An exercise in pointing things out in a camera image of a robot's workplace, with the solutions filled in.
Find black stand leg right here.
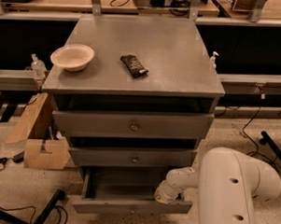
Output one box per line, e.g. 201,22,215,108
260,132,281,160

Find black stand leg left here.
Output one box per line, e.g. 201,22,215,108
0,187,66,224

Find grey drawer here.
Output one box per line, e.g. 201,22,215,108
73,166,192,215
69,147,197,167
52,110,213,139

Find white pump bottle right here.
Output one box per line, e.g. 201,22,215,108
210,51,219,68

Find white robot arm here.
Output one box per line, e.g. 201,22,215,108
155,147,281,224

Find white bowl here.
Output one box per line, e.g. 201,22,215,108
50,44,94,72

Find black cable on floor left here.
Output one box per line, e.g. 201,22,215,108
0,191,70,224

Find grey middle drawer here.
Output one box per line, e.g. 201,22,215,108
69,147,197,167

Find black snack bar wrapper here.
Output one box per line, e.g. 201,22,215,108
120,54,148,78

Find grey bottom drawer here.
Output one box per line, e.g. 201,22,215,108
73,166,192,215

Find grey drawer cabinet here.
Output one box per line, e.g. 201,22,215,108
37,11,230,188

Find clear sanitizer bottle left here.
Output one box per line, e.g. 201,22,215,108
31,54,47,77

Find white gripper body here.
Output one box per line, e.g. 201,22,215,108
154,180,182,203

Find black cable on floor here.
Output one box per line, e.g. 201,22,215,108
240,105,281,173
0,191,70,224

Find grey top drawer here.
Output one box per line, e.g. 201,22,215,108
52,110,213,139

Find brown cardboard box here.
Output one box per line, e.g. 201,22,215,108
6,92,70,170

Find black stand leg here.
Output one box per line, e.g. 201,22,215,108
0,187,66,224
260,132,281,160

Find black power adapter left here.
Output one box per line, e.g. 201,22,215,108
12,152,23,163

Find wooden workbench background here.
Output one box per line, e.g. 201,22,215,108
0,0,281,27

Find black cable on floor right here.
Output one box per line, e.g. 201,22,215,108
240,105,281,173

